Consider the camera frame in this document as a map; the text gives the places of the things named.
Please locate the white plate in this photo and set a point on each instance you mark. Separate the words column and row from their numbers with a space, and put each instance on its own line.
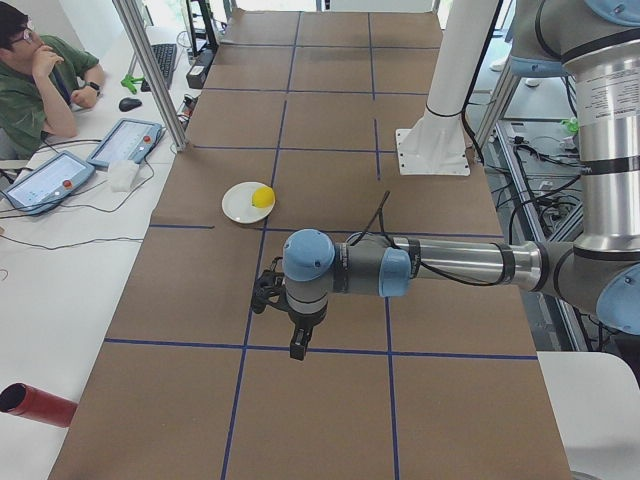
column 236, row 204

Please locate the brown paper table cover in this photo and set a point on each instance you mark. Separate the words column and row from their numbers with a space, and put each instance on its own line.
column 293, row 146

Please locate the black keyboard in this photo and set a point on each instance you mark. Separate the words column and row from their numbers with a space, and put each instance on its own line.
column 166, row 56

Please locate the yellow lemon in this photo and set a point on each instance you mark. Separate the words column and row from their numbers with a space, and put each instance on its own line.
column 263, row 197

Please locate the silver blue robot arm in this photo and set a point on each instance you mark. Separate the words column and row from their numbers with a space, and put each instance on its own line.
column 597, row 43

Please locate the aluminium frame post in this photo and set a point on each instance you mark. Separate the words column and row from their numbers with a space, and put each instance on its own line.
column 133, row 24

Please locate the far blue teach pendant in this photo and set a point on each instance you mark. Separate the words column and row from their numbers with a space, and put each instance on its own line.
column 129, row 139

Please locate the green plastic clamp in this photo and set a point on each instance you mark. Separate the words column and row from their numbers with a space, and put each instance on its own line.
column 131, row 83

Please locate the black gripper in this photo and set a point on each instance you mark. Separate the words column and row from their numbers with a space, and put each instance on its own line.
column 305, row 321

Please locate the aluminium side frame rack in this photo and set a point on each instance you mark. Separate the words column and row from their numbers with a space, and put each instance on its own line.
column 531, row 164

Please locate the person in green shirt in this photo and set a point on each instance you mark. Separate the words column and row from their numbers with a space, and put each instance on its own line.
column 42, row 79

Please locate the red cylinder tube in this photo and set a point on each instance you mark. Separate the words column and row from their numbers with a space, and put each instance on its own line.
column 31, row 403

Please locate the black power strip box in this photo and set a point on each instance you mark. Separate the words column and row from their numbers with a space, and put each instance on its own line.
column 196, row 76

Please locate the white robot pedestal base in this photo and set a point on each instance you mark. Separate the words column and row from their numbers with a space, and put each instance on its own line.
column 435, row 145

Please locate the black computer mouse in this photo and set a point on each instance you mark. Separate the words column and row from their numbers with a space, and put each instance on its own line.
column 129, row 103

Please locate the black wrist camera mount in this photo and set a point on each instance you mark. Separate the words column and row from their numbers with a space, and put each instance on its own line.
column 269, row 290

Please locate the near blue teach pendant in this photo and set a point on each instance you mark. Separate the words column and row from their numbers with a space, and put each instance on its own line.
column 49, row 184

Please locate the blue teach pendant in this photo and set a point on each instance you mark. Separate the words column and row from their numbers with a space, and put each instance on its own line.
column 49, row 184
column 129, row 139

